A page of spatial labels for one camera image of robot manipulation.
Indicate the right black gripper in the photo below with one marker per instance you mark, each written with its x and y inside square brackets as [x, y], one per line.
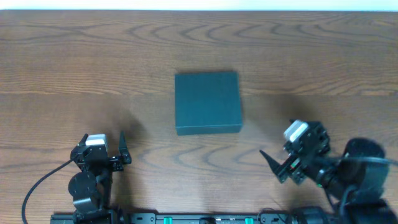
[289, 169]

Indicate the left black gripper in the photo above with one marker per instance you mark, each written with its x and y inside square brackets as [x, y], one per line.
[101, 159]

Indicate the black gift box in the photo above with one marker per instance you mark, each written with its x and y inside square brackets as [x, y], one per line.
[207, 103]

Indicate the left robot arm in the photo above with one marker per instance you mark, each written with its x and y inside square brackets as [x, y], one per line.
[91, 187]

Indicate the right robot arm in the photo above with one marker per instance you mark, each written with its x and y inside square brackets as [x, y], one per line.
[356, 180]

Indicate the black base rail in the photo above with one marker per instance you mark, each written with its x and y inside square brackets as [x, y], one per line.
[268, 216]

